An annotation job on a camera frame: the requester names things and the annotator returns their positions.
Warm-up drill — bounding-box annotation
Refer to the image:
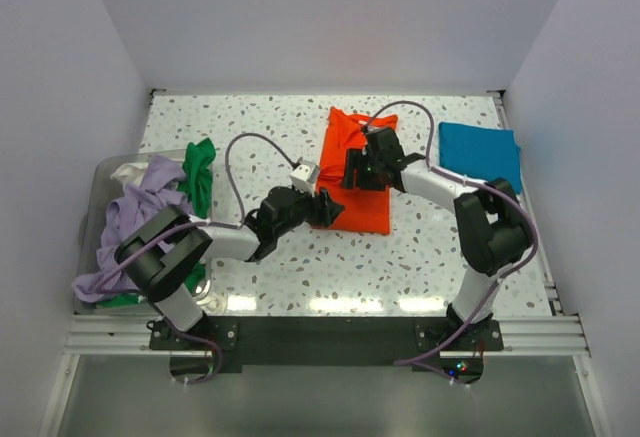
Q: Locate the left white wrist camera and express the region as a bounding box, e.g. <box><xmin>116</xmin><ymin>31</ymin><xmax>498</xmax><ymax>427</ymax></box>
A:
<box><xmin>289</xmin><ymin>159</ymin><xmax>320</xmax><ymax>195</ymax></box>

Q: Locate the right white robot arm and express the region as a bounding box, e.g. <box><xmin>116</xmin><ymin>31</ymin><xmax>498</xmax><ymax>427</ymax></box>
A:
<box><xmin>342</xmin><ymin>126</ymin><xmax>538</xmax><ymax>350</ymax></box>

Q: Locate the lavender t shirt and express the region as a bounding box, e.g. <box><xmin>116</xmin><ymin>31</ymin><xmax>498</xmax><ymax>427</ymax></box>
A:
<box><xmin>72</xmin><ymin>154</ymin><xmax>193</xmax><ymax>303</ymax></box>

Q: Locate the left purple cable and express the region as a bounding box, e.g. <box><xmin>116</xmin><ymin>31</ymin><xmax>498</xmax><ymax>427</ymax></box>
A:
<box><xmin>92</xmin><ymin>132</ymin><xmax>301</xmax><ymax>328</ymax></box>

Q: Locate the purple cable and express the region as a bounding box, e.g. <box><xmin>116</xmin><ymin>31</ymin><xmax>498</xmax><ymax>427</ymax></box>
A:
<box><xmin>92</xmin><ymin>132</ymin><xmax>301</xmax><ymax>328</ymax></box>
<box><xmin>362</xmin><ymin>100</ymin><xmax>540</xmax><ymax>371</ymax></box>

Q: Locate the folded blue t shirt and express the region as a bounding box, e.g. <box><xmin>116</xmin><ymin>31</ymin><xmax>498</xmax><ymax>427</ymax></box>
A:
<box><xmin>438</xmin><ymin>122</ymin><xmax>522</xmax><ymax>194</ymax></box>

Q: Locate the clear plastic bin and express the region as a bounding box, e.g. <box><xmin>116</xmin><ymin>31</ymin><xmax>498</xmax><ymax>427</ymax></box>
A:
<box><xmin>74</xmin><ymin>149</ymin><xmax>216</xmax><ymax>316</ymax></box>

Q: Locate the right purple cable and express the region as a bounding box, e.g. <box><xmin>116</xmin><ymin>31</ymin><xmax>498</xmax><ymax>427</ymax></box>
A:
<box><xmin>362</xmin><ymin>100</ymin><xmax>540</xmax><ymax>371</ymax></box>

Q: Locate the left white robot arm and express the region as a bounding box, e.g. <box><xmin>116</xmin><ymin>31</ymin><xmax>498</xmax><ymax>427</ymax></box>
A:
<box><xmin>115</xmin><ymin>186</ymin><xmax>345</xmax><ymax>349</ymax></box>

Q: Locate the white t shirt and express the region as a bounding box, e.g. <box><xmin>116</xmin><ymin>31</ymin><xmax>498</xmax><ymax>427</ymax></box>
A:
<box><xmin>110</xmin><ymin>162</ymin><xmax>149</xmax><ymax>189</ymax></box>

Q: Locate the green t shirt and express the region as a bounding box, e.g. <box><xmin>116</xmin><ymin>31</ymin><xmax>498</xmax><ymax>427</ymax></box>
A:
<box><xmin>97</xmin><ymin>138</ymin><xmax>216</xmax><ymax>308</ymax></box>

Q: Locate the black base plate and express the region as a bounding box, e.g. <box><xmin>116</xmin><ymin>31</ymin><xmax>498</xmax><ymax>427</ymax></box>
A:
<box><xmin>146</xmin><ymin>316</ymin><xmax>504</xmax><ymax>383</ymax></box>

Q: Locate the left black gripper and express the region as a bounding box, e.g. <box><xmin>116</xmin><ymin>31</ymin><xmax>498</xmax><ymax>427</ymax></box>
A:
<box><xmin>274</xmin><ymin>184</ymin><xmax>344</xmax><ymax>239</ymax></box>

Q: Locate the orange t shirt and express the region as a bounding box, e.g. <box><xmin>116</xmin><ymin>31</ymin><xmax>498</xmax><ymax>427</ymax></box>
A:
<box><xmin>316</xmin><ymin>107</ymin><xmax>391</xmax><ymax>235</ymax></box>

